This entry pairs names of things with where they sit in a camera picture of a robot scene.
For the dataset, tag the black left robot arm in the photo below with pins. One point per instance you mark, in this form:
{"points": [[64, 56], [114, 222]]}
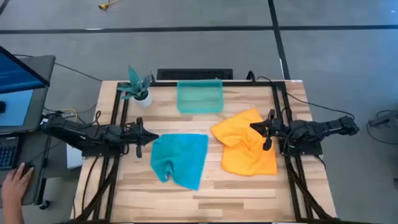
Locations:
{"points": [[93, 137]]}

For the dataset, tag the black floor vent grate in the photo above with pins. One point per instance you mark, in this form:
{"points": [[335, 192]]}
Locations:
{"points": [[194, 74]]}

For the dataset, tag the black aluminium table frame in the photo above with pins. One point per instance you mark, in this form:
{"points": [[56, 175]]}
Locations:
{"points": [[199, 83]]}

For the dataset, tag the person's hand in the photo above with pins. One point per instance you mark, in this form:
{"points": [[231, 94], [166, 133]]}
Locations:
{"points": [[15, 186]]}

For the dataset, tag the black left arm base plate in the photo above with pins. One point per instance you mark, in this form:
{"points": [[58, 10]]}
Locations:
{"points": [[93, 154]]}

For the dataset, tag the black computer mouse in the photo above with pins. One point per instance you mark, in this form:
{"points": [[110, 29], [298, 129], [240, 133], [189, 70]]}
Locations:
{"points": [[29, 166]]}

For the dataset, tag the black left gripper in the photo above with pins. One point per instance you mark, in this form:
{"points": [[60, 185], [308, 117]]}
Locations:
{"points": [[130, 137]]}

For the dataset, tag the black caster wheel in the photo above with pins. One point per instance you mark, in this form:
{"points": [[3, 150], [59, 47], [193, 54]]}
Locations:
{"points": [[44, 204]]}

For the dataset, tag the grey cart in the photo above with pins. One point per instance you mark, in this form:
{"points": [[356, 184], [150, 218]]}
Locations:
{"points": [[34, 146]]}

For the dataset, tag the black-framed computer monitor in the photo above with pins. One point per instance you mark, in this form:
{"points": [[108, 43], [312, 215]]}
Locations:
{"points": [[18, 76]]}

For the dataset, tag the person's forearm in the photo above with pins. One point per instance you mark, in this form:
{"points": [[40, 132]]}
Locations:
{"points": [[11, 214]]}

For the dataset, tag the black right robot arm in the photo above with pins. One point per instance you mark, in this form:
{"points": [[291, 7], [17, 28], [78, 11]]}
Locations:
{"points": [[317, 129]]}

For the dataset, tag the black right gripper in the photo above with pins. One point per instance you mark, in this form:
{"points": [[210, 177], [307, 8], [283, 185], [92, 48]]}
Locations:
{"points": [[281, 127]]}

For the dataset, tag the grey laptop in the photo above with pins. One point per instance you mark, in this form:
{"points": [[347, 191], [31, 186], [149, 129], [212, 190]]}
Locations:
{"points": [[40, 102]]}

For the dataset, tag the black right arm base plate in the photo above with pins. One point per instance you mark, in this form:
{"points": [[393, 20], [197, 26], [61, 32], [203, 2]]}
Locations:
{"points": [[314, 152]]}

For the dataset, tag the teal plastic basket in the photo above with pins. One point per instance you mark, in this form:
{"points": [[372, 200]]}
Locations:
{"points": [[200, 96]]}

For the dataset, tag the black keyboard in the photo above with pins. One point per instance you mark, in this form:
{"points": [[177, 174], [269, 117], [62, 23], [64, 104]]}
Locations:
{"points": [[7, 154]]}

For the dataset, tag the green plant in white pot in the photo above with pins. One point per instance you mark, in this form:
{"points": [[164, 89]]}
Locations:
{"points": [[141, 93]]}

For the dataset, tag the teal microfiber towel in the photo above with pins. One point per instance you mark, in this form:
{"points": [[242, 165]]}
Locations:
{"points": [[180, 158]]}

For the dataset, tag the small black round device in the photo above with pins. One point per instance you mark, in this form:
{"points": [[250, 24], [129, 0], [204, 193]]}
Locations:
{"points": [[2, 107]]}

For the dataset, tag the white box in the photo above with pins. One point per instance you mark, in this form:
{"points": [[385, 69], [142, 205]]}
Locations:
{"points": [[73, 158]]}

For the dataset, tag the orange microfiber towel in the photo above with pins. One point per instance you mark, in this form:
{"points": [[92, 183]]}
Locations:
{"points": [[242, 149]]}

